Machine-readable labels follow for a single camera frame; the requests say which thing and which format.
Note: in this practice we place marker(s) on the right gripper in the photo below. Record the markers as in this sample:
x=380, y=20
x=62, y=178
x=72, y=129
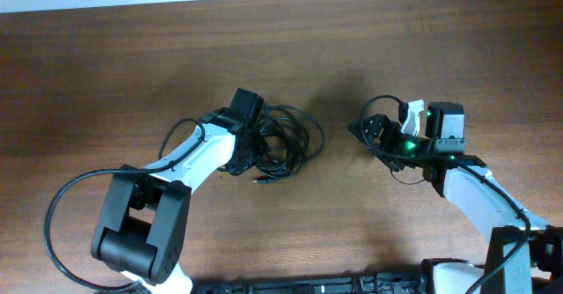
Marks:
x=381, y=122

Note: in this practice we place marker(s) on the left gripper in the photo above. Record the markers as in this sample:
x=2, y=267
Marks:
x=237, y=165

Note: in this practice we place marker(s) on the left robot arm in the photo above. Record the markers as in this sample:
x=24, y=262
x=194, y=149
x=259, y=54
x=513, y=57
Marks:
x=142, y=224

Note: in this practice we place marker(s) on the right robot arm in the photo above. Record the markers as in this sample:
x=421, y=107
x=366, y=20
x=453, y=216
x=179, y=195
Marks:
x=524, y=252

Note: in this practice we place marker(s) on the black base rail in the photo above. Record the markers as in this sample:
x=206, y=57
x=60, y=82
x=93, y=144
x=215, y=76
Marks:
x=411, y=280

